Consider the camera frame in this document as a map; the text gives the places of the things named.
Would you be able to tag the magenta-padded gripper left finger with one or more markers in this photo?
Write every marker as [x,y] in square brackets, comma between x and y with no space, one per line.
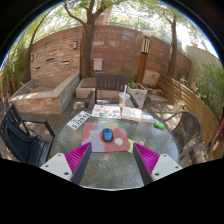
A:
[58,165]

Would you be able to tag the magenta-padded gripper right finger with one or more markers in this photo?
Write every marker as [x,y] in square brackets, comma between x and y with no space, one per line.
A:
[165,165]

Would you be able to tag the blue and black computer mouse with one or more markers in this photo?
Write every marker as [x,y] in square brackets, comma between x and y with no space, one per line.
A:
[107,135]

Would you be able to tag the pastel watercolour print mouse pad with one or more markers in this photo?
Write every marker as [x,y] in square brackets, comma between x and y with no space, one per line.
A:
[93,140]

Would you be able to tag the small green plastic object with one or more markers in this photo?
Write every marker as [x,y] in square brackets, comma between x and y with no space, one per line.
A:
[159,125]

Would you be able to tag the dark wicker garden chair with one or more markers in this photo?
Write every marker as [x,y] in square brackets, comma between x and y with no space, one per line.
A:
[190,130]

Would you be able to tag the black metal garden chair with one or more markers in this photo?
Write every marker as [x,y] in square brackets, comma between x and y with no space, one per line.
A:
[18,140]

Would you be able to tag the white vehicle licence plate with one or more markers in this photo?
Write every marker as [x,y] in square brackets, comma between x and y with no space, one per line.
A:
[79,120]

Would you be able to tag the thin blue and white booklet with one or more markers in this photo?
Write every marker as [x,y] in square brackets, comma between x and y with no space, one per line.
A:
[148,118]

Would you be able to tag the thick white book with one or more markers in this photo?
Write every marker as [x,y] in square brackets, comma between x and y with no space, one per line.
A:
[132,114]

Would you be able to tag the raised stone planter bed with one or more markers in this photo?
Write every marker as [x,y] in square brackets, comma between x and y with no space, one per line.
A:
[45,99]

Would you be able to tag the curved wooden slat fence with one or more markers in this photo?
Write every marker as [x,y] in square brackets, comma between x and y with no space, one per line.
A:
[186,98]

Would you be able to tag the square concrete plant pot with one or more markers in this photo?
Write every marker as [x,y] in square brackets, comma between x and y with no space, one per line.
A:
[139,95]

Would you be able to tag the clear plastic drink cup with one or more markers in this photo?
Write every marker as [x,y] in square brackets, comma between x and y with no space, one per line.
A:
[121,99]

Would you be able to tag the low concrete block step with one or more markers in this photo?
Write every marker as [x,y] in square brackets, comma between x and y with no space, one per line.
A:
[85,88]

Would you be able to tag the white drinking straw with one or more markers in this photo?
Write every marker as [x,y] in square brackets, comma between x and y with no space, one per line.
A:
[125,91]

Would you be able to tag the pale stone boulder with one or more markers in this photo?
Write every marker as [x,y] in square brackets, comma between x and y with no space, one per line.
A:
[151,78]

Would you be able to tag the dark brown slatted wooden chair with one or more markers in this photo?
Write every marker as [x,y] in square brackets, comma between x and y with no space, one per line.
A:
[111,81]

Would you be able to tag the thin curved tree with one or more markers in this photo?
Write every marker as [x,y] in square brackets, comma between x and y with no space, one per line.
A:
[28,61]

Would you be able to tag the slim leaning tree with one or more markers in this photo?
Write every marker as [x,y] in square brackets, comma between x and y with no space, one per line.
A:
[173,53]

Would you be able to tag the large forked tree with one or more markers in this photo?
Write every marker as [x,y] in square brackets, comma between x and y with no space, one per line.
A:
[86,50]

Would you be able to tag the wooden garden lamp post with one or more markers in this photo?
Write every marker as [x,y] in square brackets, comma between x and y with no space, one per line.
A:
[141,65]

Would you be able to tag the beige wall utility box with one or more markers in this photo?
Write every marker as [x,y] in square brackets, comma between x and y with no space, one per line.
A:
[97,64]

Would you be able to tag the black wall lantern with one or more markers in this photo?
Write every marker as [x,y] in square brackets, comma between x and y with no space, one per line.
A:
[75,44]
[32,57]

